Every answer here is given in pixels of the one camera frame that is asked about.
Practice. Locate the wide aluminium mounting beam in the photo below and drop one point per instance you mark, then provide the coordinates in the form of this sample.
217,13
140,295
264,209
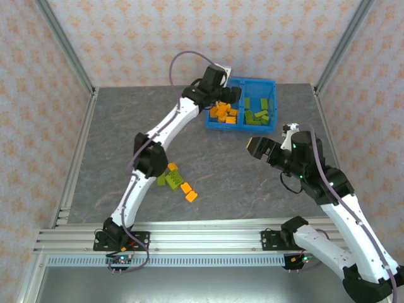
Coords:
205,236

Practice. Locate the aluminium frame post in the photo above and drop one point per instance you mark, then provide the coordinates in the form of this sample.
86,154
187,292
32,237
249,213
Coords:
66,44
344,44

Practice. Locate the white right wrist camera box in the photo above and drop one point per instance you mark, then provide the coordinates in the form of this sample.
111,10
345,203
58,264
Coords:
288,139

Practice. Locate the orange curved lego brick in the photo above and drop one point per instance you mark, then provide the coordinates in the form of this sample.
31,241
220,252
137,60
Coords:
223,108
191,197

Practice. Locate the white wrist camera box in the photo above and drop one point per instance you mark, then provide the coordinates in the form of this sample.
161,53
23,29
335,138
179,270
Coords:
288,139
228,72

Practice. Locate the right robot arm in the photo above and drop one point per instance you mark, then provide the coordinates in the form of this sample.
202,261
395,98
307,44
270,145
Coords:
328,251

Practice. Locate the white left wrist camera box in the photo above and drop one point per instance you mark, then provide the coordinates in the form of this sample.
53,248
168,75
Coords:
228,72

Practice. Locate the yellow power connector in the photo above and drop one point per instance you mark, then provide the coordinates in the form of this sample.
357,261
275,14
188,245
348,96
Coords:
124,250
295,259

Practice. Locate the small green lego brick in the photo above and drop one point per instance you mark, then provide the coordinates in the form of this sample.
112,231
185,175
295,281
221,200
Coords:
265,119

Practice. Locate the aluminium frame leg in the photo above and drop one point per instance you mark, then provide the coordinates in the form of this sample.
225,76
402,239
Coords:
31,277

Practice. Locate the blue two-compartment plastic bin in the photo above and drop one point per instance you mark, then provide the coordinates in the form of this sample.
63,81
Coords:
242,94

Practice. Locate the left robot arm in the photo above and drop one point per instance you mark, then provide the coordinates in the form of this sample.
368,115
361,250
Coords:
151,158

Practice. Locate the aluminium table side rail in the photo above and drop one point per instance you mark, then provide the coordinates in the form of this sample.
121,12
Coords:
322,110
88,110

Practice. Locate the grey metal panel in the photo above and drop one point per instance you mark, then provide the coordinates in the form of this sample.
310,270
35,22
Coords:
202,284

